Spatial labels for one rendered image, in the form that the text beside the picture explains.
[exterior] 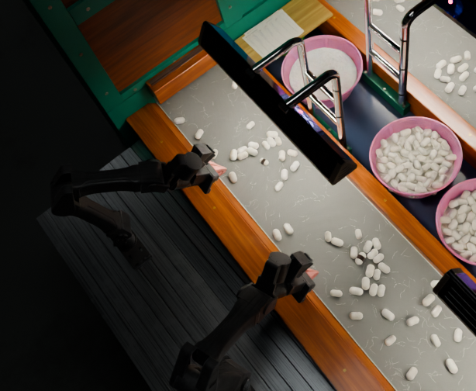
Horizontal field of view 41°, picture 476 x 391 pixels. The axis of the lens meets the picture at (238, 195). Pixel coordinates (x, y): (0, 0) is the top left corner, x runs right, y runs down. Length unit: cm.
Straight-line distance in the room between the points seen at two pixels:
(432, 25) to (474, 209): 67
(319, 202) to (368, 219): 15
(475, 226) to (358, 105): 57
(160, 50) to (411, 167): 87
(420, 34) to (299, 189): 68
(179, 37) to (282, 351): 103
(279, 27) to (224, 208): 69
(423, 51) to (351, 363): 104
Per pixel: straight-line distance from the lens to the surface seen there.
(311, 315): 180
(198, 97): 222
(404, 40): 187
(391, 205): 190
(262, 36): 227
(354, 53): 221
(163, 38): 212
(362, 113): 216
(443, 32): 227
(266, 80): 174
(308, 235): 190
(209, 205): 197
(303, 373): 186
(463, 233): 192
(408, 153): 201
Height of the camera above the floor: 249
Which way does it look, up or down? 61 degrees down
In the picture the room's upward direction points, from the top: 25 degrees counter-clockwise
